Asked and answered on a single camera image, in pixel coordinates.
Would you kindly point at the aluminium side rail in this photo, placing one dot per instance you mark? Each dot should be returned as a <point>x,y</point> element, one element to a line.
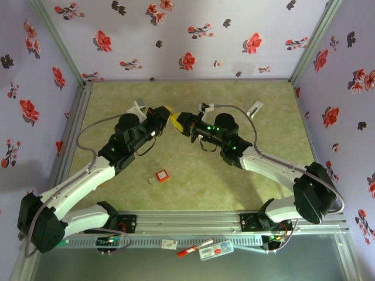
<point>77,111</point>

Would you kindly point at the aluminium corner post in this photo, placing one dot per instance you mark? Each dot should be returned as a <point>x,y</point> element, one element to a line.
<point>316,38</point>
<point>58,41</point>

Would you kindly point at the white clip on mat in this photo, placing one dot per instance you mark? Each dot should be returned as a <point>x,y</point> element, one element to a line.
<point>255,109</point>

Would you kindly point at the green circuit board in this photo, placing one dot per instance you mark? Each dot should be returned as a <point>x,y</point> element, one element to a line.
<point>109,241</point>

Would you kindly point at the long aluminium base rail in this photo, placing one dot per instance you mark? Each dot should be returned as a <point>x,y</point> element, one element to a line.
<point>187,222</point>

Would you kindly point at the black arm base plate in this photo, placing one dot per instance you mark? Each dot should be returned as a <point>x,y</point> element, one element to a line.
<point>249,223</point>
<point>128,224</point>

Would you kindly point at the small board green light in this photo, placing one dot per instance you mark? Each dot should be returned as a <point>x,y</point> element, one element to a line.
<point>274,237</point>

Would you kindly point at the red padlock silver shackle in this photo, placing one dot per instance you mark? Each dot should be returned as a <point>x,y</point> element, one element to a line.
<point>161,175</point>

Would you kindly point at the red white marker pen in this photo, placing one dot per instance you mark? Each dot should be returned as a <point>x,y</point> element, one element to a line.
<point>190,250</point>

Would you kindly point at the clear plastic labelled box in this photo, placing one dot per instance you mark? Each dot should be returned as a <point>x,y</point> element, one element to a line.
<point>216,250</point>

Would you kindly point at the white card red logo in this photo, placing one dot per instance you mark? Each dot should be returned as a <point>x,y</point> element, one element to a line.
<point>169,244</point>

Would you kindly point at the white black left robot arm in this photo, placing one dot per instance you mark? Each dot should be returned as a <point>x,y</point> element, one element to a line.
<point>73,187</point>

